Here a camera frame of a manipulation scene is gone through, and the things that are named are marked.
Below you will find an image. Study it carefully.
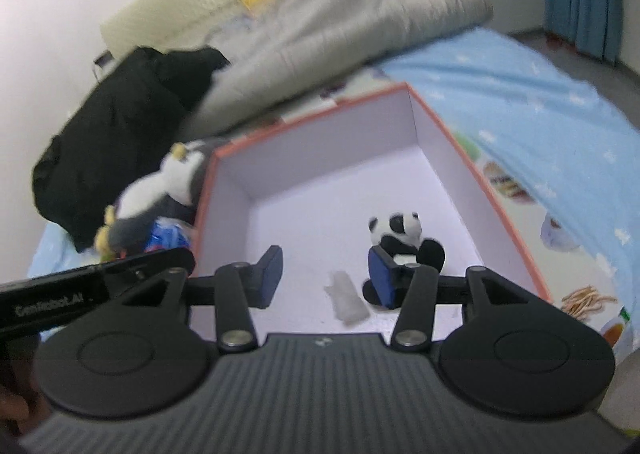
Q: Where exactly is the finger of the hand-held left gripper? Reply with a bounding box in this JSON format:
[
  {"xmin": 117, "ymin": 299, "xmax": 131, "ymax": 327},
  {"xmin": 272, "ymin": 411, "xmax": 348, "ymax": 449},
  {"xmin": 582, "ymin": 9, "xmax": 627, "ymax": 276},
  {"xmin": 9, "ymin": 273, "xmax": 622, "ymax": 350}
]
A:
[{"xmin": 100, "ymin": 248, "xmax": 197, "ymax": 302}]

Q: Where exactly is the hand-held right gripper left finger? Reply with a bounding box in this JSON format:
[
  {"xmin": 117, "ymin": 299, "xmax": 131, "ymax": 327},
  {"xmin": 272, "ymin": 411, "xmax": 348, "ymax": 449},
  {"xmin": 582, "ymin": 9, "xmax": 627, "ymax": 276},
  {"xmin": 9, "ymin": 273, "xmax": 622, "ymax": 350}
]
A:
[{"xmin": 107, "ymin": 245, "xmax": 284, "ymax": 354}]

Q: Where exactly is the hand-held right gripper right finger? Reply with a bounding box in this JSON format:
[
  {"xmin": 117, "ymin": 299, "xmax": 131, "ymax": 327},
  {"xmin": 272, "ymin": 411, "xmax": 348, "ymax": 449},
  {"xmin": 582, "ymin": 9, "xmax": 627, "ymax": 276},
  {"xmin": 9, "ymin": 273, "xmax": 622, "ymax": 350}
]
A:
[{"xmin": 367, "ymin": 245, "xmax": 553, "ymax": 352}]

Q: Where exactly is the blue plastic snack packet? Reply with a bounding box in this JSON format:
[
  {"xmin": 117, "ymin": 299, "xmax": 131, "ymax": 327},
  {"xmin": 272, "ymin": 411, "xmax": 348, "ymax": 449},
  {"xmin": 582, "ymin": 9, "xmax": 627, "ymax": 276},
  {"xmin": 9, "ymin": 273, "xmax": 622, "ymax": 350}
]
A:
[{"xmin": 145, "ymin": 217, "xmax": 194, "ymax": 253}]

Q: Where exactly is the panda plush toy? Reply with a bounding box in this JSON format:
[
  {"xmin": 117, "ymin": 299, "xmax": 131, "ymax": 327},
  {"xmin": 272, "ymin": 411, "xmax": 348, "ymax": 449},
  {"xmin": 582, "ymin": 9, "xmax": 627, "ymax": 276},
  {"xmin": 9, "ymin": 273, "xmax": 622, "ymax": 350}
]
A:
[{"xmin": 361, "ymin": 211, "xmax": 447, "ymax": 310}]

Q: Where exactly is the pink cardboard box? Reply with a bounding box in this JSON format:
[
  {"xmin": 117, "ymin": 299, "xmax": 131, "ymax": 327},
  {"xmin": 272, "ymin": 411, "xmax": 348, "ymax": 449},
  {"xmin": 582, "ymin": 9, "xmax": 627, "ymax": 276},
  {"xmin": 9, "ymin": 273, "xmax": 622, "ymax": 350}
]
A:
[{"xmin": 192, "ymin": 82, "xmax": 553, "ymax": 335}]

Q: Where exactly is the small white plastic packet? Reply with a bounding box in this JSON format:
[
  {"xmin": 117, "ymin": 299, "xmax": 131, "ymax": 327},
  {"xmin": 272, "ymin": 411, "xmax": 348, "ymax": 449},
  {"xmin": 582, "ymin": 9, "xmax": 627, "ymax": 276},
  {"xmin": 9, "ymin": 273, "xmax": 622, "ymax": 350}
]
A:
[{"xmin": 324, "ymin": 270, "xmax": 371, "ymax": 326}]

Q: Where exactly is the grey penguin plush toy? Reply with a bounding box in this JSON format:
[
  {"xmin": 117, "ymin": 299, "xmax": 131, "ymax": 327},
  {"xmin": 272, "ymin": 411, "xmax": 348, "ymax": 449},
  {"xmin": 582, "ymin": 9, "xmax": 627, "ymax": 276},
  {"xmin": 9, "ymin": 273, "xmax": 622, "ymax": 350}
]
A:
[{"xmin": 95, "ymin": 139, "xmax": 221, "ymax": 255}]

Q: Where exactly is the black jacket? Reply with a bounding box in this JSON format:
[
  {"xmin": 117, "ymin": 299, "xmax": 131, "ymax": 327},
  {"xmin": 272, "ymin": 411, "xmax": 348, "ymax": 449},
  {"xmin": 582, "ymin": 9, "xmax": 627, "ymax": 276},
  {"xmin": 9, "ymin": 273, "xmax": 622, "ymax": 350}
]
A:
[{"xmin": 31, "ymin": 47, "xmax": 232, "ymax": 252}]

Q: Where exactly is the fruit printed mat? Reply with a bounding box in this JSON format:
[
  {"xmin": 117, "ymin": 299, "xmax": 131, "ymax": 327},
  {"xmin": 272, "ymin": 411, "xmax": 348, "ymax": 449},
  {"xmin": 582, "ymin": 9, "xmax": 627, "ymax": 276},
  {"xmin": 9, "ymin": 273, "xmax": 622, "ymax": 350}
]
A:
[{"xmin": 220, "ymin": 64, "xmax": 638, "ymax": 370}]

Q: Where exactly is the light blue bedsheet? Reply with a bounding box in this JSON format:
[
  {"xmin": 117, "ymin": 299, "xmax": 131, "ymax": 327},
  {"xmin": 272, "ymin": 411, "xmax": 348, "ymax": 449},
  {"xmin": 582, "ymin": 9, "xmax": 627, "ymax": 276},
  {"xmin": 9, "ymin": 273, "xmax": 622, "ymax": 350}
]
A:
[{"xmin": 27, "ymin": 27, "xmax": 640, "ymax": 315}]

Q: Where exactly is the grey quilt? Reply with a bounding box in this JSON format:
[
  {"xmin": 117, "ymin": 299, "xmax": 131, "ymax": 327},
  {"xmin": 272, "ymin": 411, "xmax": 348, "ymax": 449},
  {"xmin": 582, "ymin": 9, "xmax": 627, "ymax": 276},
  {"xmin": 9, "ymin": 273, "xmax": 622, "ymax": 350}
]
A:
[{"xmin": 187, "ymin": 0, "xmax": 495, "ymax": 137}]

